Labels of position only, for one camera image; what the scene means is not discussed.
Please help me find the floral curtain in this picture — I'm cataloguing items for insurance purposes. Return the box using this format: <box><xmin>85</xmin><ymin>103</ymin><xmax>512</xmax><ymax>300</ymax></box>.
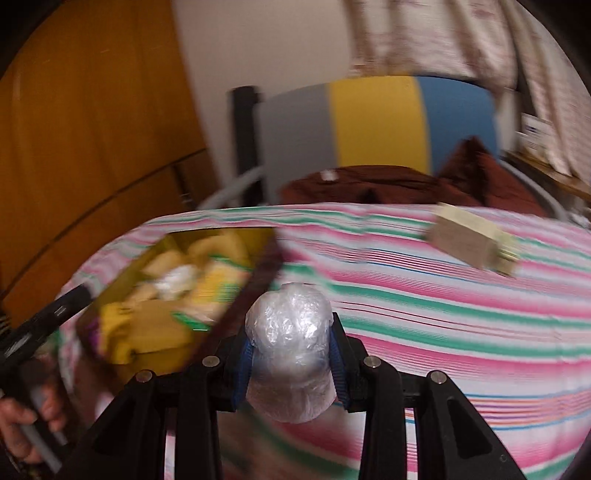
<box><xmin>342</xmin><ymin>0</ymin><xmax>591</xmax><ymax>176</ymax></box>

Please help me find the gold metal tin box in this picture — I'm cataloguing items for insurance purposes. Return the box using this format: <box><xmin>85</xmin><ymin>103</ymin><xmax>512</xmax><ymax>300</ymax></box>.
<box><xmin>74</xmin><ymin>226</ymin><xmax>284</xmax><ymax>376</ymax></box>

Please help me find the grey yellow blue chair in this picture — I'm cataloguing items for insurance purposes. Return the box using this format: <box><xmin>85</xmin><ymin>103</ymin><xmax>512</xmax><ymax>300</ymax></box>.
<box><xmin>203</xmin><ymin>75</ymin><xmax>571</xmax><ymax>220</ymax></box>

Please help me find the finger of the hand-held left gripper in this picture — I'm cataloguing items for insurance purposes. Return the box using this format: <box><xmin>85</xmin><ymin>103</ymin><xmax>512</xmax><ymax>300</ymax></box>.
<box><xmin>56</xmin><ymin>284</ymin><xmax>96</xmax><ymax>320</ymax></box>

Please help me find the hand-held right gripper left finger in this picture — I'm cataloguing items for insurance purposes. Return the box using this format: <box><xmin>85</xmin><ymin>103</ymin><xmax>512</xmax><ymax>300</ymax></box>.
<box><xmin>65</xmin><ymin>339</ymin><xmax>254</xmax><ymax>480</ymax></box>

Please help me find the person's left hand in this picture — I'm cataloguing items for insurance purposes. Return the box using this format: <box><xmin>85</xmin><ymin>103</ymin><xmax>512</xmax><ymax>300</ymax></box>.
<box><xmin>0</xmin><ymin>375</ymin><xmax>70</xmax><ymax>464</ymax></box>

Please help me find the brown garment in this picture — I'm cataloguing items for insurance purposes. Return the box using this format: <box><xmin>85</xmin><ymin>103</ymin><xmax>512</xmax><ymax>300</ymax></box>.
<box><xmin>281</xmin><ymin>137</ymin><xmax>550</xmax><ymax>217</ymax></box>

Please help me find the wooden desk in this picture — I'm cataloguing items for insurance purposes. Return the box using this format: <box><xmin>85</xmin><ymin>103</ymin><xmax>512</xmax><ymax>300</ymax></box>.
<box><xmin>505</xmin><ymin>150</ymin><xmax>591</xmax><ymax>205</ymax></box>

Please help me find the wooden wardrobe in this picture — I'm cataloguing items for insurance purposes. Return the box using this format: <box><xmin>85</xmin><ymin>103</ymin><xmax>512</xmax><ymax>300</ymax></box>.
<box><xmin>0</xmin><ymin>0</ymin><xmax>220</xmax><ymax>319</ymax></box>

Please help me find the clear plastic-wrapped ball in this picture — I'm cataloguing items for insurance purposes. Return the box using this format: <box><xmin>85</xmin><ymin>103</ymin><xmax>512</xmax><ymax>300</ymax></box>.
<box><xmin>245</xmin><ymin>282</ymin><xmax>335</xmax><ymax>424</ymax></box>

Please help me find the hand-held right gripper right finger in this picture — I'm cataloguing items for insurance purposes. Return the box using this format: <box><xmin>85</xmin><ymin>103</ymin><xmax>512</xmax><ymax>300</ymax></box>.
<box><xmin>325</xmin><ymin>313</ymin><xmax>527</xmax><ymax>480</ymax></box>

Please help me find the pink green striped tablecloth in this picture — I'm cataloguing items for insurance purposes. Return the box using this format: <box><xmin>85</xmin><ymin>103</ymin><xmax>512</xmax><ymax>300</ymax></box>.
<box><xmin>55</xmin><ymin>205</ymin><xmax>591</xmax><ymax>480</ymax></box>

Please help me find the white box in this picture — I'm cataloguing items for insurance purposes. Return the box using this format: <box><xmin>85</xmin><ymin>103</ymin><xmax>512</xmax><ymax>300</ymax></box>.
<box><xmin>522</xmin><ymin>114</ymin><xmax>561</xmax><ymax>160</ymax></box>

